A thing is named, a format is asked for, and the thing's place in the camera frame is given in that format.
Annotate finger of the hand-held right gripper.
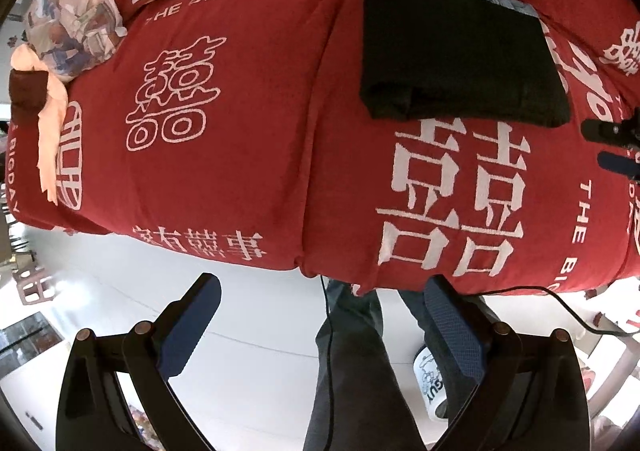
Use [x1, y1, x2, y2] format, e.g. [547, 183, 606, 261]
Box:
[597, 151, 640, 181]
[581, 118, 640, 144]

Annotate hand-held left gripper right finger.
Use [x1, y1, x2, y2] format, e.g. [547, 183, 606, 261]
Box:
[424, 276, 592, 451]

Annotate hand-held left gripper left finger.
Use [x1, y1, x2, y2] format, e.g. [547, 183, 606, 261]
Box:
[55, 273, 222, 451]

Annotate black pants with grey lining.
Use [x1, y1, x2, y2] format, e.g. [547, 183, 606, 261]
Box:
[359, 0, 572, 128]

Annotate white printed slipper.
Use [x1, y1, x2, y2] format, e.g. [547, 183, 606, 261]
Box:
[412, 345, 452, 423]

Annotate person's grey trouser legs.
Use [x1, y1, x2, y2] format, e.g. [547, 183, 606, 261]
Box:
[301, 280, 502, 451]

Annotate pink stool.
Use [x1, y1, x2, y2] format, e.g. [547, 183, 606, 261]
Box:
[14, 265, 57, 308]

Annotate red printed blanket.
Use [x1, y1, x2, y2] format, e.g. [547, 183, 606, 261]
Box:
[6, 0, 640, 296]

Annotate peach cloth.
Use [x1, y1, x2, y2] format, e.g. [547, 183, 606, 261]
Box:
[10, 44, 70, 206]

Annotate brown cloth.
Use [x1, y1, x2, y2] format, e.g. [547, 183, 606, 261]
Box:
[9, 70, 50, 111]

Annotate pale cartoon printed pillow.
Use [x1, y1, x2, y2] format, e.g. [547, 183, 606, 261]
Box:
[22, 0, 128, 83]

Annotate black cable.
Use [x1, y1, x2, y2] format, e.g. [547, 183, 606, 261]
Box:
[320, 275, 335, 451]
[477, 285, 640, 335]

